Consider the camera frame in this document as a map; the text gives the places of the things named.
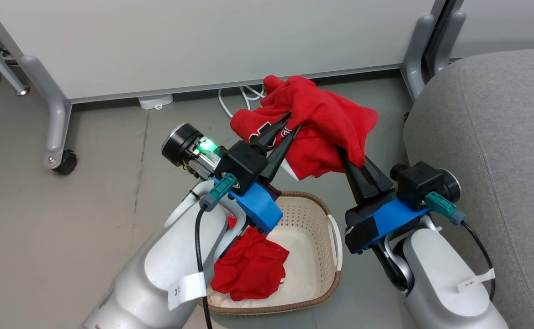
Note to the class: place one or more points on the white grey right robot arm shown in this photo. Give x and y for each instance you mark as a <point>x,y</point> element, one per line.
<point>440,283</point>

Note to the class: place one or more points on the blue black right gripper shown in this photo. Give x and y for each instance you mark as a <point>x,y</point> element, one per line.
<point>381,221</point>

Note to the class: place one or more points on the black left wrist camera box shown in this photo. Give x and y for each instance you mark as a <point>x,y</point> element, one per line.
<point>244,164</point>

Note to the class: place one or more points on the white partition panel grey frame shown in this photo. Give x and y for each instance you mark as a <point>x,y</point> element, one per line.
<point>203,41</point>

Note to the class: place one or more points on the grey fabric sofa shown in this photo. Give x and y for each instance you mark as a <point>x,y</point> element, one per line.
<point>499,151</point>

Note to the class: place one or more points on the plain red garment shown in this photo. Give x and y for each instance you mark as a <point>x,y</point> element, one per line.
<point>253,269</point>

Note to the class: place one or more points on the white garment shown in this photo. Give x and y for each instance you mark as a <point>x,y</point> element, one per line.
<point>223,300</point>

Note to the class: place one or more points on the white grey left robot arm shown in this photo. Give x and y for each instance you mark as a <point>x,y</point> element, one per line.
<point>161,269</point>

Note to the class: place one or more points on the red jersey with black lettering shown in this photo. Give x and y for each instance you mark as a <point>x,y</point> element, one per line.
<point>321,119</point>

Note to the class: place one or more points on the plain white partition panel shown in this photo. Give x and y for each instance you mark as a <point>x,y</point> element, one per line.
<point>509,25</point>

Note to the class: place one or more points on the cream perforated laundry basket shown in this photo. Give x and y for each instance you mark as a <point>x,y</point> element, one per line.
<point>310,246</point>

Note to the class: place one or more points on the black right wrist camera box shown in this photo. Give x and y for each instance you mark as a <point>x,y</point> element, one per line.
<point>415,183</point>

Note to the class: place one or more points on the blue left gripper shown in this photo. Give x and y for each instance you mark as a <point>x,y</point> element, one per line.
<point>260,208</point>

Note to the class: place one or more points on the grey partition leg with caster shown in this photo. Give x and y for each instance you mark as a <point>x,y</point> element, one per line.
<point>55,114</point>

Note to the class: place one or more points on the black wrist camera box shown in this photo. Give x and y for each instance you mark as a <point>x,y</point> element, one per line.
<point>244,164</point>
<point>415,183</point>

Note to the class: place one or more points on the black caster wheel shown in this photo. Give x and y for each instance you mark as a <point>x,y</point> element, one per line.
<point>67,163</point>

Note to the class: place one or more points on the white plastic power box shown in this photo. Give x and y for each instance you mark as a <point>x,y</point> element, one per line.
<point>155,101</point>

